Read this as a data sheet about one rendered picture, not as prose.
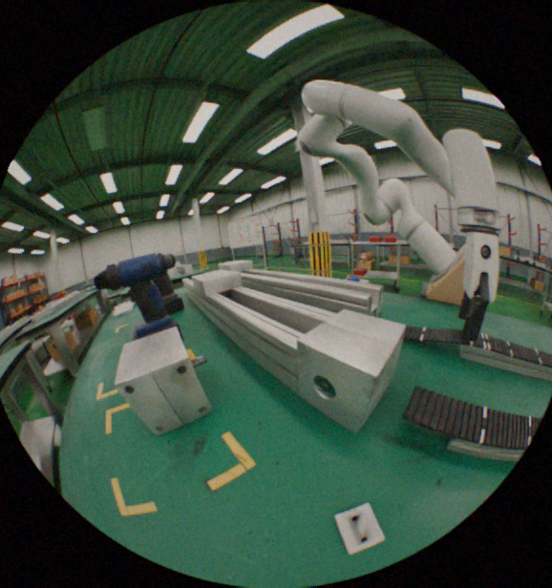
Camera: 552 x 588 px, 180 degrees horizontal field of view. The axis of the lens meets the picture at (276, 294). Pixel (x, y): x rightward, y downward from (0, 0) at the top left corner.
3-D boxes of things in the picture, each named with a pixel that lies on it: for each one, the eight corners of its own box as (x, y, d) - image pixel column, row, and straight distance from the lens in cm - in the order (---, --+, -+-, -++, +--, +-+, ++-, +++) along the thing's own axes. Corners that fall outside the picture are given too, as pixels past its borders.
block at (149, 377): (229, 403, 26) (208, 348, 20) (156, 436, 27) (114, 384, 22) (206, 367, 33) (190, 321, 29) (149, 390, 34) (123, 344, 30)
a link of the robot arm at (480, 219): (507, 212, 33) (508, 234, 32) (493, 218, 41) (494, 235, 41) (459, 205, 30) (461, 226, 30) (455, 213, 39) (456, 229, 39)
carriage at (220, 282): (244, 294, 50) (240, 271, 49) (208, 305, 47) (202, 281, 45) (223, 287, 65) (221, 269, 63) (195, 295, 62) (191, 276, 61)
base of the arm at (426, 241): (431, 280, 88) (404, 248, 88) (460, 250, 89) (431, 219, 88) (431, 287, 69) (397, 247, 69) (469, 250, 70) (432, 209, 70)
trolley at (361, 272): (398, 284, 386) (400, 234, 373) (399, 293, 333) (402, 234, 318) (350, 282, 393) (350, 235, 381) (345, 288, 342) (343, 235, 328)
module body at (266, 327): (340, 360, 31) (344, 315, 26) (299, 396, 25) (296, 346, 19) (203, 289, 96) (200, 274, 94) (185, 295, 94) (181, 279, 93)
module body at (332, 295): (379, 318, 46) (383, 284, 43) (363, 337, 37) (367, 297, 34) (234, 282, 101) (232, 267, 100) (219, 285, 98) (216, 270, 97)
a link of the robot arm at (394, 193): (405, 244, 82) (367, 209, 88) (432, 217, 88) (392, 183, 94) (408, 237, 71) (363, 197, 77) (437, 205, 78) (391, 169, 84)
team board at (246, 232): (230, 274, 658) (222, 222, 658) (239, 271, 694) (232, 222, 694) (264, 273, 563) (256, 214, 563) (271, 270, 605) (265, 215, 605)
